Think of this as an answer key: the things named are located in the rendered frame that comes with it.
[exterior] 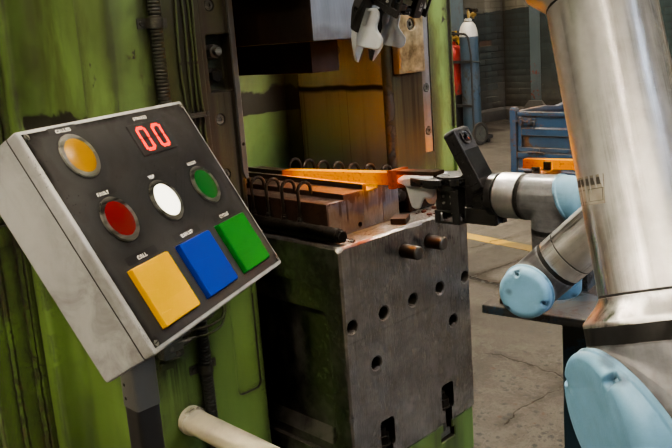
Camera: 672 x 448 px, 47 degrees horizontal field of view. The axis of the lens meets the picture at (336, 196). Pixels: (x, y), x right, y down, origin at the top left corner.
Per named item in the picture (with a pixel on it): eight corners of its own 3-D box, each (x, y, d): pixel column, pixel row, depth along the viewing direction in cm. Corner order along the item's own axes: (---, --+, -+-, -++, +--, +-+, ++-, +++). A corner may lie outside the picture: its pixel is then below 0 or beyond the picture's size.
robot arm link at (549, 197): (577, 236, 116) (575, 180, 114) (512, 229, 124) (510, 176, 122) (601, 224, 121) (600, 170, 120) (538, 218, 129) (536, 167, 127)
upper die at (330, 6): (389, 35, 149) (385, -16, 147) (313, 41, 135) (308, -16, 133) (249, 45, 178) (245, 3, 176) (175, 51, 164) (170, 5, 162)
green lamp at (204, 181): (227, 197, 108) (224, 166, 107) (199, 204, 105) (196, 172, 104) (213, 195, 110) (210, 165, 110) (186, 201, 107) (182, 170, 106)
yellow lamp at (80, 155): (107, 171, 90) (102, 134, 89) (69, 179, 87) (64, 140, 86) (94, 170, 92) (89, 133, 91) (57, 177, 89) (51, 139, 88)
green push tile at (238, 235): (271, 255, 110) (243, 211, 110) (248, 271, 103) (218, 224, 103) (261, 261, 111) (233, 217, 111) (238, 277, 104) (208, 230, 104)
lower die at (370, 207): (399, 216, 156) (397, 174, 154) (328, 239, 142) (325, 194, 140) (263, 197, 185) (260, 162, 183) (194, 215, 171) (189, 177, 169)
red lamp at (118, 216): (147, 234, 90) (142, 197, 89) (110, 243, 87) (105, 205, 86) (132, 231, 92) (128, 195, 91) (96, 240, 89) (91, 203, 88)
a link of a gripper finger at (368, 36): (365, 74, 119) (387, 17, 115) (339, 57, 122) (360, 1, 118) (378, 74, 121) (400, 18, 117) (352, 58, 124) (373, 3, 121)
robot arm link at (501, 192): (510, 177, 122) (537, 168, 128) (485, 176, 125) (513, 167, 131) (512, 224, 124) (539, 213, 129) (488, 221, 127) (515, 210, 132)
